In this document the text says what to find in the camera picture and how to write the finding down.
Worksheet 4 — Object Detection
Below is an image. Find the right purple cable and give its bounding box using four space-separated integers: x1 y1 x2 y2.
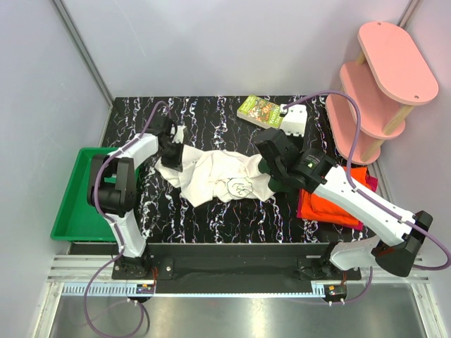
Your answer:
283 90 451 306

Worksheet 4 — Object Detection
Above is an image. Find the green paperback book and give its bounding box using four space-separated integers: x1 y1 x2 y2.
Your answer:
237 95 283 129

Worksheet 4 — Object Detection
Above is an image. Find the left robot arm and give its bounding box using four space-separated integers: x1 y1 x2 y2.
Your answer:
87 116 187 279

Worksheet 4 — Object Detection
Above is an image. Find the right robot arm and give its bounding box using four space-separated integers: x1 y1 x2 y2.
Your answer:
254 128 433 279

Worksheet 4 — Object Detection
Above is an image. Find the green plastic tray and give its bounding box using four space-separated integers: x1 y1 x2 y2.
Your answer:
50 147 116 242

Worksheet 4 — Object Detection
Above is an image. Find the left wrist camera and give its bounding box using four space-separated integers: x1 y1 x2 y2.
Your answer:
171 125 188 144

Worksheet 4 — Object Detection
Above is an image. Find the purple cable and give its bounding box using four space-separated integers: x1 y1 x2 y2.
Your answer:
84 101 173 337
283 90 451 306

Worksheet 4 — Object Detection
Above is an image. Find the white and green t-shirt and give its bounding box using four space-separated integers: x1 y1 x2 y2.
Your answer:
155 146 274 207

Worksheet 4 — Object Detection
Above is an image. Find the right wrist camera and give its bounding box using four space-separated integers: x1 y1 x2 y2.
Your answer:
279 104 307 137

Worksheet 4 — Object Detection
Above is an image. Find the pink three-tier shelf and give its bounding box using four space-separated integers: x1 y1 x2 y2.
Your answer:
326 21 439 165

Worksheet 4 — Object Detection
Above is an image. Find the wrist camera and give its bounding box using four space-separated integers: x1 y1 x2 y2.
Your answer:
171 125 188 144
279 104 307 137

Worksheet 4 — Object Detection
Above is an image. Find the magenta folded t-shirt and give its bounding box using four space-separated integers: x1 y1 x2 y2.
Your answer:
296 174 379 232

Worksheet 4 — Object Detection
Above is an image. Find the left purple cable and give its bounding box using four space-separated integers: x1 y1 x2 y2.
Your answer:
84 101 173 337

